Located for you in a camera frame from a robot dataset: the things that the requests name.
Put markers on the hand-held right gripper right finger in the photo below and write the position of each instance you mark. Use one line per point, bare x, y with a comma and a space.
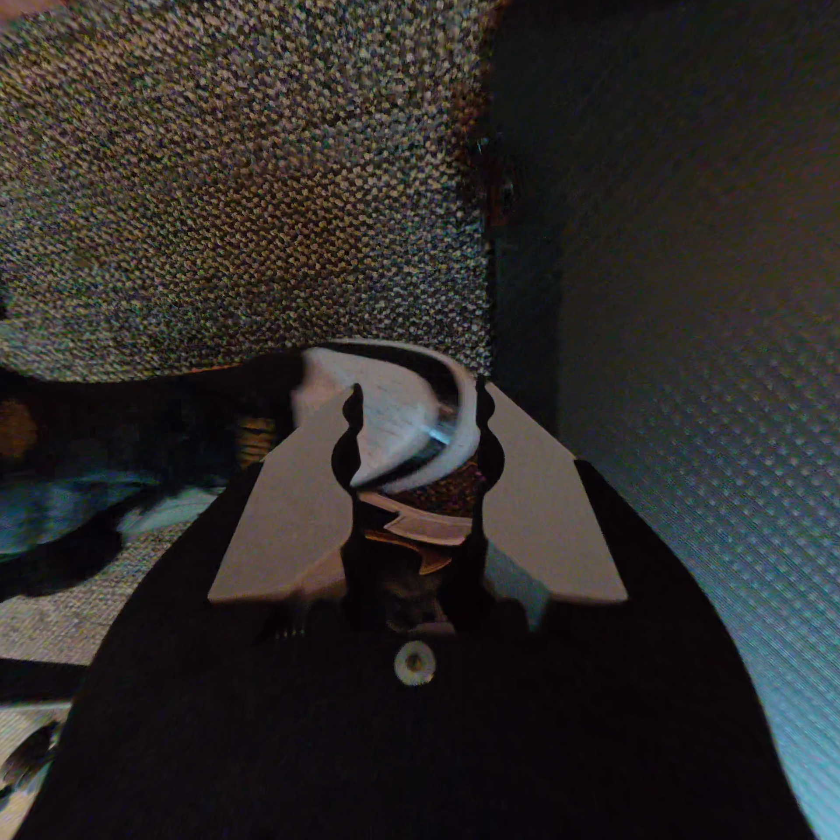
551, 525

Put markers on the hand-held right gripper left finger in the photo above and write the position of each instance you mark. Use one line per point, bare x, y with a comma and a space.
289, 525

